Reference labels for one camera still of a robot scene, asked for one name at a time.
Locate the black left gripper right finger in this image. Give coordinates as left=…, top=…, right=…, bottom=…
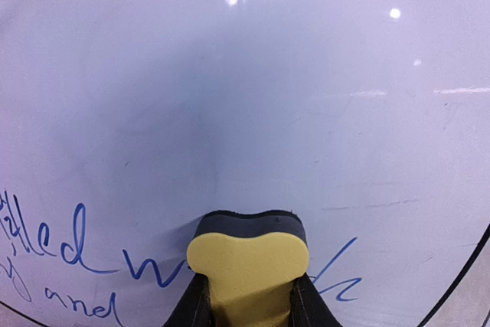
left=289, top=273, right=341, bottom=327

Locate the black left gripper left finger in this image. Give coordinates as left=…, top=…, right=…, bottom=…
left=163, top=273, right=211, bottom=327

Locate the white whiteboard with black frame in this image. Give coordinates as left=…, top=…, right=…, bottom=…
left=1, top=0, right=489, bottom=326

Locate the yellow black whiteboard eraser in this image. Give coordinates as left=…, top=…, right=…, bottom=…
left=187, top=210, right=309, bottom=326

